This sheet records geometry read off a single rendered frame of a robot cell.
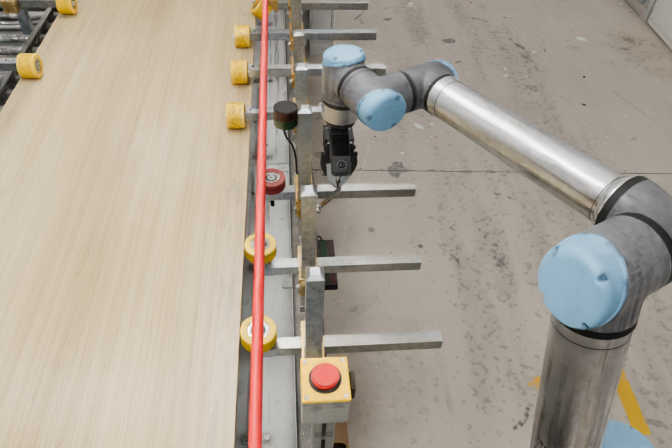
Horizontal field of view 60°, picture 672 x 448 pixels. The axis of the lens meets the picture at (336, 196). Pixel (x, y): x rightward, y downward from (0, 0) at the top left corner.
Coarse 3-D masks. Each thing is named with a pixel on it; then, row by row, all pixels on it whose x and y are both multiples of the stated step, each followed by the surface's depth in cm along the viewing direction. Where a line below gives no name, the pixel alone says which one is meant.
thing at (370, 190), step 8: (328, 184) 168; (344, 184) 168; (352, 184) 168; (360, 184) 168; (368, 184) 168; (376, 184) 168; (384, 184) 169; (392, 184) 169; (400, 184) 169; (408, 184) 169; (288, 192) 165; (320, 192) 166; (328, 192) 166; (344, 192) 166; (352, 192) 167; (360, 192) 167; (368, 192) 167; (376, 192) 167; (384, 192) 168; (392, 192) 168; (400, 192) 168; (408, 192) 168; (272, 200) 166
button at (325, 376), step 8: (320, 368) 83; (328, 368) 83; (336, 368) 84; (312, 376) 83; (320, 376) 82; (328, 376) 82; (336, 376) 82; (320, 384) 81; (328, 384) 82; (336, 384) 82
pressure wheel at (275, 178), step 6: (270, 168) 165; (270, 174) 162; (276, 174) 163; (282, 174) 163; (270, 180) 162; (276, 180) 161; (282, 180) 161; (270, 186) 159; (276, 186) 160; (282, 186) 161; (270, 192) 161; (276, 192) 161
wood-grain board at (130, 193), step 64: (128, 0) 240; (192, 0) 242; (64, 64) 202; (128, 64) 204; (192, 64) 205; (0, 128) 174; (64, 128) 176; (128, 128) 177; (192, 128) 178; (0, 192) 154; (64, 192) 155; (128, 192) 156; (192, 192) 157; (0, 256) 138; (64, 256) 139; (128, 256) 140; (192, 256) 141; (0, 320) 125; (64, 320) 126; (128, 320) 127; (192, 320) 127; (0, 384) 115; (64, 384) 115; (128, 384) 116; (192, 384) 116
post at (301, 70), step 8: (296, 64) 163; (304, 64) 162; (296, 72) 162; (304, 72) 162; (296, 80) 164; (304, 80) 164; (296, 88) 165; (304, 88) 166; (296, 96) 167; (304, 96) 168; (296, 104) 169; (304, 104) 169; (296, 136) 177; (296, 144) 179; (296, 152) 181
